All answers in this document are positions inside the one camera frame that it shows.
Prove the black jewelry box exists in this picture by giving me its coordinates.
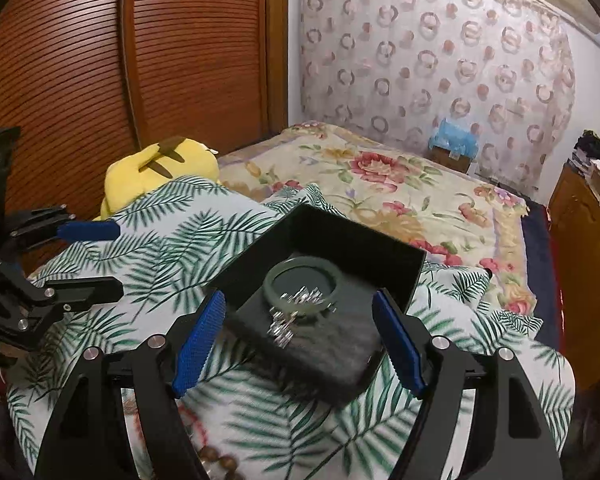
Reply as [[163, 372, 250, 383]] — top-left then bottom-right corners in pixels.
[[212, 203, 427, 407]]

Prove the light blue plastic bag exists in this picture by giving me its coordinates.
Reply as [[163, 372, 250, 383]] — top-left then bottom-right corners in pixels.
[[428, 119, 482, 161]]

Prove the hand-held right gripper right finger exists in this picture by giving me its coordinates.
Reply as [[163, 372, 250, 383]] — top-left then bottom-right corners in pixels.
[[371, 287, 565, 480]]

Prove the wooden slatted wardrobe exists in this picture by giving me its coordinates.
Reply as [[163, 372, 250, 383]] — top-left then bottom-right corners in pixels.
[[0, 0, 289, 281]]

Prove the long wooden cabinet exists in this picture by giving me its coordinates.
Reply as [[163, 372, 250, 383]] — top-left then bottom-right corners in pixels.
[[547, 162, 600, 391]]

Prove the wooden bead bracelet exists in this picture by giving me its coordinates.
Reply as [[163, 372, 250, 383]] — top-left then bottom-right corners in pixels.
[[197, 447, 241, 480]]

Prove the palm leaf printed cloth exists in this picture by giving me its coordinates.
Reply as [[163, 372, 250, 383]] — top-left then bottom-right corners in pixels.
[[4, 175, 576, 480]]

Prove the dark blue bed sheet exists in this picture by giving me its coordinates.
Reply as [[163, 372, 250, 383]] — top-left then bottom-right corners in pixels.
[[520, 195, 563, 351]]

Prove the black bag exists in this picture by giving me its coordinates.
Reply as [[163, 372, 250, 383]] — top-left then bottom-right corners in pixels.
[[575, 130, 600, 165]]

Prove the ring patterned sheer curtain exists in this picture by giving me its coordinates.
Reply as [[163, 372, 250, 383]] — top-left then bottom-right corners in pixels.
[[299, 0, 577, 196]]

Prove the green jade bangle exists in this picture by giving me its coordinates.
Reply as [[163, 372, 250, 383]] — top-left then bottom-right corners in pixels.
[[266, 256, 341, 318]]

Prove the floral blanket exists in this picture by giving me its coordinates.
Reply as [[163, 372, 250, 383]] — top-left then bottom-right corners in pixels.
[[217, 121, 538, 316]]

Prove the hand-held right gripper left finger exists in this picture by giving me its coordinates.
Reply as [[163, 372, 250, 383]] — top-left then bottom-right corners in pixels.
[[34, 290, 227, 480]]

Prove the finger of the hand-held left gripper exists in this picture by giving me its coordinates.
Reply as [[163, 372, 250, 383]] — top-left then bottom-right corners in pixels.
[[4, 204, 121, 250], [0, 249, 125, 356]]

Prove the silver chain bracelet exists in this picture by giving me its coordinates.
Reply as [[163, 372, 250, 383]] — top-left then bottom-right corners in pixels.
[[267, 285, 338, 348]]

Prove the small cardboard box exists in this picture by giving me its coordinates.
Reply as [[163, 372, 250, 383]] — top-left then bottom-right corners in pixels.
[[430, 146, 473, 173]]

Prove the yellow plush toy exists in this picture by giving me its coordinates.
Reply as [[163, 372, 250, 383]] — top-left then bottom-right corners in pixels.
[[90, 135, 221, 222]]

